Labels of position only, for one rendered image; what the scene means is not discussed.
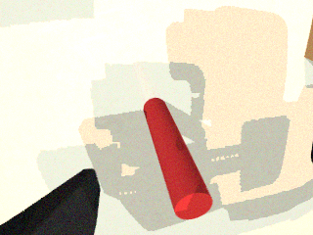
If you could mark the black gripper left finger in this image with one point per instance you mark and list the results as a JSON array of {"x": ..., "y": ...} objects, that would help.
[{"x": 71, "y": 209}]

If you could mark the red peg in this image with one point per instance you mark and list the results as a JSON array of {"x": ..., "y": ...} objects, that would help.
[{"x": 189, "y": 196}]

